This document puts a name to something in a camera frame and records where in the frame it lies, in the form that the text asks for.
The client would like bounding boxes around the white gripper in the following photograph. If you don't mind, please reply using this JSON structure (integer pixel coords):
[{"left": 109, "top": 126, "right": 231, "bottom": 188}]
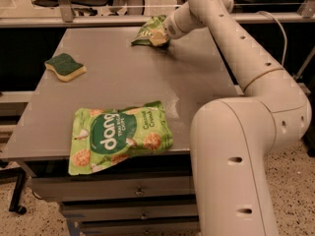
[{"left": 150, "top": 3, "right": 205, "bottom": 46}]

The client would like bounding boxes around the green jalapeno kettle chip bag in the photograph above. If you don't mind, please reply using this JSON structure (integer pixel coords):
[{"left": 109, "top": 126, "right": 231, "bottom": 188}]
[{"left": 132, "top": 15, "right": 169, "bottom": 47}]

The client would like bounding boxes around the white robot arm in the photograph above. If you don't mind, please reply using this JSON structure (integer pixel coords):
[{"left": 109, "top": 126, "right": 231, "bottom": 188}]
[{"left": 164, "top": 0, "right": 312, "bottom": 236}]

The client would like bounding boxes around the green and yellow sponge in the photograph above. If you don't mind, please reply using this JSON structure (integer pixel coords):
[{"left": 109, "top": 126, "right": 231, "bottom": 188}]
[{"left": 44, "top": 53, "right": 87, "bottom": 83}]

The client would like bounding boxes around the green dang rice chips bag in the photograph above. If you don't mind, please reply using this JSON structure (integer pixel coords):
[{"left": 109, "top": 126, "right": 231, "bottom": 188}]
[{"left": 68, "top": 101, "right": 173, "bottom": 176}]

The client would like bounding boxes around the grey metal railing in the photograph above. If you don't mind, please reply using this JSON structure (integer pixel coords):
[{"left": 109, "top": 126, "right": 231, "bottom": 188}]
[{"left": 0, "top": 0, "right": 315, "bottom": 30}]

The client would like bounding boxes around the white cable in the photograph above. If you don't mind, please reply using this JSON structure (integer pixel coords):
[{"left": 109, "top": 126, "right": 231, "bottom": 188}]
[{"left": 256, "top": 11, "right": 288, "bottom": 67}]

